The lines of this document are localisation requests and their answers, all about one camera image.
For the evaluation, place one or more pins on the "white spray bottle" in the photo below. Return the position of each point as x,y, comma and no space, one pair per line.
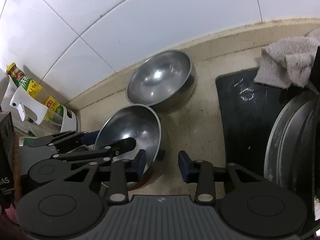
27,102

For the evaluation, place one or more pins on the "grey rag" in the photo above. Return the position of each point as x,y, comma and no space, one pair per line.
282,62

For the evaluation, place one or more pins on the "black glass gas stove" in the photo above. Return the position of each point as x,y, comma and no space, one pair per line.
245,120

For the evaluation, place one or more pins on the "white two-tier condiment rack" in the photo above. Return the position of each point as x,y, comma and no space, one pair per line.
69,120

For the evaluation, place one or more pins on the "steel bowl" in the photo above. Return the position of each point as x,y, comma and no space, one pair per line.
160,80
140,125

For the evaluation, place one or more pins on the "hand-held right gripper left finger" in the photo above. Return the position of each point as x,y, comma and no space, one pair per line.
140,163

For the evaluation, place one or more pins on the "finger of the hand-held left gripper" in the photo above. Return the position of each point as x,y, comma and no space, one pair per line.
120,146
70,137

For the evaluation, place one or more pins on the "green yellow label bottle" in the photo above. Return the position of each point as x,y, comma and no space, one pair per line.
32,87

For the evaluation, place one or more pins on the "steel burner tray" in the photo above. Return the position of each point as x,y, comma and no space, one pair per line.
287,142

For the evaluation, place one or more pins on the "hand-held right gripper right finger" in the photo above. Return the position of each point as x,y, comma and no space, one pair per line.
183,166

